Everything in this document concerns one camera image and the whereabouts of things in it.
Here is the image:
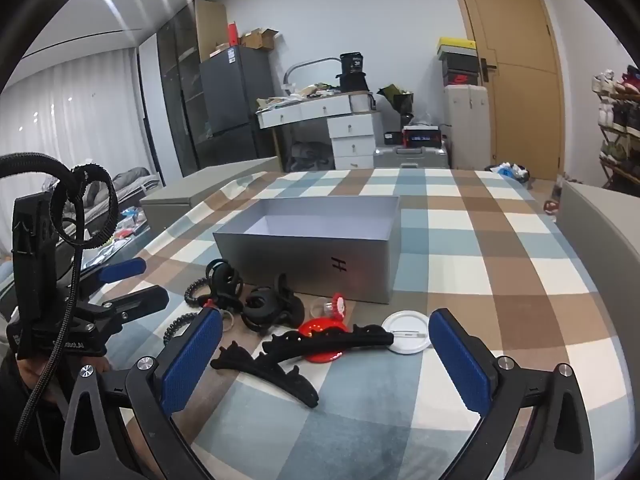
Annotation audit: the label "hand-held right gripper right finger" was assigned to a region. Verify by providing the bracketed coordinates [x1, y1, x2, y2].
[429, 308, 596, 480]

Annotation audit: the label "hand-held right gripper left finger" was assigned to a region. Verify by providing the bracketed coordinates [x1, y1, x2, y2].
[60, 305, 224, 480]

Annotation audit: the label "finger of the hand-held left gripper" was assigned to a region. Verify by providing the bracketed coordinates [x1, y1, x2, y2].
[85, 285, 170, 336]
[75, 258, 147, 291]

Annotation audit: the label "black bead bracelet red bead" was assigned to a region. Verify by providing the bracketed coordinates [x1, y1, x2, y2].
[185, 277, 213, 308]

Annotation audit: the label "white round pin badge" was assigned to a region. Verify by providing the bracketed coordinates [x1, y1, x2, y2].
[381, 310, 432, 355]

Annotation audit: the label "long black hair claw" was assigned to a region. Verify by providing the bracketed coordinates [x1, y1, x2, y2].
[210, 324, 395, 408]

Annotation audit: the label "grey cardboard box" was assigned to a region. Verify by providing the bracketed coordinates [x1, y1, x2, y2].
[213, 196, 402, 305]

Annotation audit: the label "person's left hand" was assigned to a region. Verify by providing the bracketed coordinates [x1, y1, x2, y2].
[16, 355, 66, 403]

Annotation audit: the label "black hair claw clip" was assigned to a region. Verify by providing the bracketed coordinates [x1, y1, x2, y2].
[205, 258, 245, 311]
[241, 273, 306, 336]

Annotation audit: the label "checkered tablecloth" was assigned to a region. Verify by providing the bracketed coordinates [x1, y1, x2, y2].
[0, 167, 631, 480]

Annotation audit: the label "grey bedding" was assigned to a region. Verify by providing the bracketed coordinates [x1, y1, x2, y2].
[82, 166, 161, 221]

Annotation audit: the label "red hair clip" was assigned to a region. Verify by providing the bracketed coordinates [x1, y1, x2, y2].
[299, 317, 348, 365]

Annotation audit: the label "white curtain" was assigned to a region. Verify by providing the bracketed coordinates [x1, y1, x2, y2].
[0, 42, 156, 181]

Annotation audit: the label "pile of shoes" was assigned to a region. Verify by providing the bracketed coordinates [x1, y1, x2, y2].
[542, 175, 566, 216]

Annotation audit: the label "dark glass cabinet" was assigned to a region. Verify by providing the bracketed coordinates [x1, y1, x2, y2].
[156, 0, 211, 176]

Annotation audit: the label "black trash bin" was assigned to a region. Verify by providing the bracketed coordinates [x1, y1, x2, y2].
[484, 161, 531, 188]

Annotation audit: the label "grey fridge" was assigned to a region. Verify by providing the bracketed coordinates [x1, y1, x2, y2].
[199, 45, 273, 166]

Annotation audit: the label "silver suitcase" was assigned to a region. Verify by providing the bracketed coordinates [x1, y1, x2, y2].
[374, 142, 451, 170]

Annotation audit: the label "dark bag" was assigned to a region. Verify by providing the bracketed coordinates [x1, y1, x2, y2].
[290, 142, 335, 171]

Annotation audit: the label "black red power station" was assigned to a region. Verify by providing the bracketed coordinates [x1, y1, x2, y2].
[402, 126, 443, 148]

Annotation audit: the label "pile of papers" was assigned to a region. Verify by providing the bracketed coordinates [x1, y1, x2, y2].
[256, 81, 346, 111]

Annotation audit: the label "white storage cabinet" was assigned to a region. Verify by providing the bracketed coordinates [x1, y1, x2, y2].
[444, 84, 493, 170]

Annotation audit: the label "white desk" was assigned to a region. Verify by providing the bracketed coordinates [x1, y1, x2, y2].
[256, 91, 378, 158]

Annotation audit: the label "white drawer unit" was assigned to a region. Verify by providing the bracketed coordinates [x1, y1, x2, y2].
[327, 112, 383, 171]

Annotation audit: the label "wooden door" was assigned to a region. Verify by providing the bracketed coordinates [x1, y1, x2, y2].
[445, 0, 566, 181]

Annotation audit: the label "tall cardboard box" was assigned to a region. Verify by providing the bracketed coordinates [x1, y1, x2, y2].
[192, 0, 230, 61]

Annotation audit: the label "green bouquet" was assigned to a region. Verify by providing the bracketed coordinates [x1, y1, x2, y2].
[377, 85, 416, 128]

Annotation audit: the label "shoe rack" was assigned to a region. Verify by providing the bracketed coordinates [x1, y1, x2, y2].
[592, 65, 640, 193]

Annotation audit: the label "grey shoe box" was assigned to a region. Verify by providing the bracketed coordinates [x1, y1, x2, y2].
[439, 54, 479, 73]

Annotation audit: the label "black stacked pots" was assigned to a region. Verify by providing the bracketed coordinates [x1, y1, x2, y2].
[336, 52, 372, 93]

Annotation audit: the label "yellow shoe box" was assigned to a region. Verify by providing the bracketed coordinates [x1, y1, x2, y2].
[436, 37, 477, 57]

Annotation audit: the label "black braided cable with strap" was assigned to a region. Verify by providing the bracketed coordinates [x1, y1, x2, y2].
[0, 152, 121, 446]

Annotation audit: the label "grey curved metal frame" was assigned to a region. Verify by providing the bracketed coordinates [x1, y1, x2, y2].
[284, 56, 341, 86]

